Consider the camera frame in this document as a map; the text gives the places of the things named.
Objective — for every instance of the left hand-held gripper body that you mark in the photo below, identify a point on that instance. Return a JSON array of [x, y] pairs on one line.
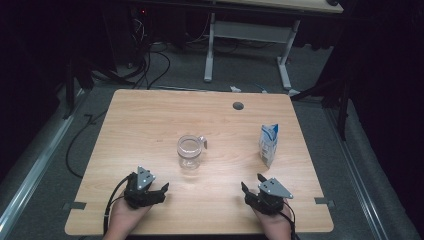
[[143, 178]]

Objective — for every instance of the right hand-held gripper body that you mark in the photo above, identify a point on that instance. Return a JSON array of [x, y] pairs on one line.
[[274, 190]]

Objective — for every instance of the white and blue milk carton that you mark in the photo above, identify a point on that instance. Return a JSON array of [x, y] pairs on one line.
[[268, 146]]

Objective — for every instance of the clear glass jar hinged lid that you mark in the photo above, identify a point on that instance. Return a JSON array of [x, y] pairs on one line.
[[189, 153]]

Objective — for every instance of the person's right hand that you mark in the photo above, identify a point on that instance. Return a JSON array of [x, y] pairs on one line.
[[276, 226]]

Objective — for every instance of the person's left hand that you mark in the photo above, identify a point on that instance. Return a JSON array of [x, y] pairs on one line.
[[123, 221]]

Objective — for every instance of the grey tape strip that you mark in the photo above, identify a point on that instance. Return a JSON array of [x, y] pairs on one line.
[[75, 205], [324, 201]]

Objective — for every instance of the small white floor scrap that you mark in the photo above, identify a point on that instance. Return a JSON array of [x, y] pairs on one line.
[[235, 89]]

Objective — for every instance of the black metal stand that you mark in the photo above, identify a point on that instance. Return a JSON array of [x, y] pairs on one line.
[[343, 110], [70, 86]]

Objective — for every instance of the black computer case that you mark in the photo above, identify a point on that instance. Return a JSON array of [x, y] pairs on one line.
[[123, 36]]

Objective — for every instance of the desk with white metal legs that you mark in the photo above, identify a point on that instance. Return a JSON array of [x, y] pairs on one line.
[[253, 31]]

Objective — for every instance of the metal floor rail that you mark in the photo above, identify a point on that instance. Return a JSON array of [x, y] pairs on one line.
[[356, 180], [40, 166]]

